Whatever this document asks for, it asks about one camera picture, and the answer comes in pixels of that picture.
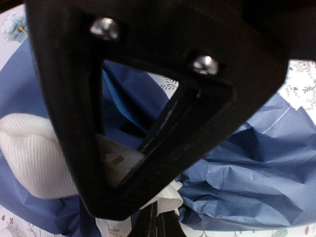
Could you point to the blue wrapping paper sheet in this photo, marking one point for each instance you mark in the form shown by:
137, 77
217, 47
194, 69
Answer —
263, 176

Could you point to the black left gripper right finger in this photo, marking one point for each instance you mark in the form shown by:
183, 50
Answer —
169, 226

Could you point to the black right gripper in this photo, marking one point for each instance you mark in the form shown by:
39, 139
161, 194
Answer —
286, 29

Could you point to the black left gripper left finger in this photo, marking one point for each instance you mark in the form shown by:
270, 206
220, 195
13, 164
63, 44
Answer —
146, 223

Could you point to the clear plastic wrap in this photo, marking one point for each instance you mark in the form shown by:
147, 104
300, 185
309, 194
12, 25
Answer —
34, 155

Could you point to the floral patterned tablecloth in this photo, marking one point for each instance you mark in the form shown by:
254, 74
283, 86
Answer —
159, 118

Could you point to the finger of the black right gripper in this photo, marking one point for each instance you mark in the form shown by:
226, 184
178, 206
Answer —
139, 90

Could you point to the pale blue fake flower stem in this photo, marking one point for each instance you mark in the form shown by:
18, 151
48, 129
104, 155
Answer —
14, 27

